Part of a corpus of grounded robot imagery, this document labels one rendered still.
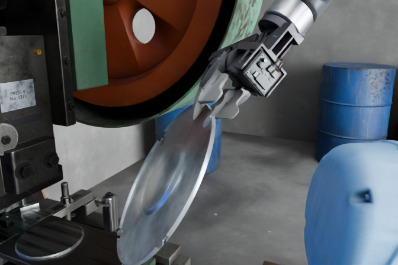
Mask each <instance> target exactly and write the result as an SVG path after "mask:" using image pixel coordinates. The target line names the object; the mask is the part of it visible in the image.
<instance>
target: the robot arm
mask: <svg viewBox="0 0 398 265"><path fill-rule="evenodd" d="M332 1H333V0H275V1H274V2H273V3H272V5H271V6H270V7H269V8H268V9H267V10H266V11H265V14H264V16H263V17H262V18H261V20H260V21H259V23H258V27H259V30H260V32H261V34H260V35H258V34H257V33H256V34H253V35H251V36H249V37H246V38H244V39H242V40H240V41H237V42H235V43H233V44H231V45H229V46H227V47H224V48H222V49H220V50H217V51H215V52H213V53H212V54H211V56H210V58H209V60H208V61H209V62H210V63H209V64H208V66H207V68H206V70H205V72H204V74H203V77H202V79H201V82H200V84H199V88H198V91H197V94H196V97H195V101H194V104H193V108H192V116H191V119H192V120H193V121H195V120H196V119H197V118H198V117H199V116H200V115H201V113H202V112H203V109H204V107H205V105H206V104H210V103H214V102H216V103H214V104H212V105H211V109H212V110H213V114H214V117H215V121H216V120H218V119H232V118H234V117H235V116H236V115H237V113H238V112H239V108H238V105H240V104H242V103H243V102H245V101H246V100H247V99H248V98H249V97H250V95H253V96H257V97H259V96H263V97H265V98H267V97H269V95H270V94H271V92H272V91H273V90H274V89H275V88H276V87H277V85H278V84H279V83H280V82H281V81H282V79H283V78H284V77H285V76H286V74H287V73H286V72H285V70H284V69H283V68H282V66H283V64H284V60H283V59H282V58H283V56H284V55H285V54H286V52H288V51H289V49H291V48H292V46H293V45H298V46H299V45H300V43H301V42H302V41H303V40H304V38H303V36H304V33H305V32H306V31H307V30H308V29H309V28H310V26H311V25H312V24H313V23H314V22H315V21H316V20H317V19H318V17H319V16H320V15H321V13H322V12H323V11H324V10H325V9H326V8H327V6H328V5H329V4H330V3H331V2H332ZM280 60H282V61H283V63H281V62H280ZM276 66H277V67H278V68H279V69H277V67H276ZM228 78H230V79H231V80H232V86H233V87H235V88H234V89H227V88H225V89H224V90H223V91H222V87H223V86H224V83H225V82H226V81H227V80H228ZM272 86H273V87H272ZM269 90H270V91H269ZM304 217H305V219H306V226H305V228H304V243H305V249H306V256H307V262H308V264H309V265H398V141H394V140H380V141H375V142H373V143H348V144H342V145H339V146H337V147H335V148H333V149H331V151H330V152H328V153H327V154H326V155H324V157H323V158H322V159H321V161H320V162H319V164H318V165H317V168H316V170H315V171H314V173H313V177H312V179H311V182H310V186H309V190H308V194H307V200H306V208H305V214H304Z"/></svg>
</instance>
